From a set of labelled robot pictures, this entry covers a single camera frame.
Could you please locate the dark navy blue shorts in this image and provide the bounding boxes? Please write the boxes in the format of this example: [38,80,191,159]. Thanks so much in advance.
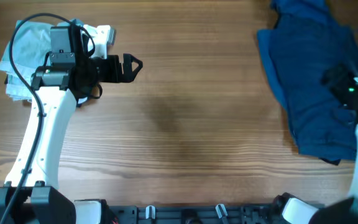
[269,14,358,161]

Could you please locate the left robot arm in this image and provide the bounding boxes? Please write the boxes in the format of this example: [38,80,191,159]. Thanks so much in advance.
[0,25,143,223]

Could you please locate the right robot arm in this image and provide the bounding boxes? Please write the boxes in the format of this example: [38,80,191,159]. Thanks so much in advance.
[280,65,358,223]

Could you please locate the blue t-shirt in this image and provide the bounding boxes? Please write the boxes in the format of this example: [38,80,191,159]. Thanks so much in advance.
[257,0,358,165]

